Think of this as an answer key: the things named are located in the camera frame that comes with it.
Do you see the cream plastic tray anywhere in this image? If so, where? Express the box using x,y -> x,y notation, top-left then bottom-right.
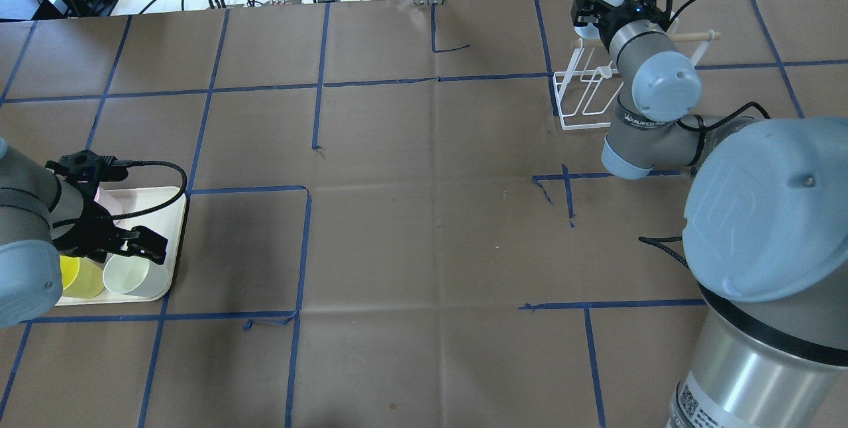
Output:
53,186 -> 189,307

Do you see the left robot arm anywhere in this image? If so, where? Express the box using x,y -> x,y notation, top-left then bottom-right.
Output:
1,140 -> 187,327

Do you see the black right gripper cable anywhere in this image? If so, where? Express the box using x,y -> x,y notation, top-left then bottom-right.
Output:
638,102 -> 772,270

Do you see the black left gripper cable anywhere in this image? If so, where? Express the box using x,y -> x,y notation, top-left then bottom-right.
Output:
52,160 -> 189,229

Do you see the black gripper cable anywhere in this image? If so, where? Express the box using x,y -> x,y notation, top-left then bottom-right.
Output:
638,102 -> 772,270
52,160 -> 189,229

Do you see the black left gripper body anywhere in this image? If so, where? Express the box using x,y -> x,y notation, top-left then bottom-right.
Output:
45,150 -> 168,265

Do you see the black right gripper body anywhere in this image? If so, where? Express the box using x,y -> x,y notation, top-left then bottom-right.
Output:
597,0 -> 673,41

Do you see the white wire cup rack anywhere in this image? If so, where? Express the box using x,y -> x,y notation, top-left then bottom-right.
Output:
552,20 -> 721,131

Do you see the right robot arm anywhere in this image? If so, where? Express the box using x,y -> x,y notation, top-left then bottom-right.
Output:
570,0 -> 847,427

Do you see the pink plastic cup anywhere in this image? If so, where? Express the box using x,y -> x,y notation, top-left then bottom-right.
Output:
95,188 -> 124,216

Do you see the yellow plastic cup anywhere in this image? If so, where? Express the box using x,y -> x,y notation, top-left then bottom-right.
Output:
60,255 -> 104,299

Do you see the white plastic cup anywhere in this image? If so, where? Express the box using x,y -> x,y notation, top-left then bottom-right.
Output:
103,255 -> 172,298

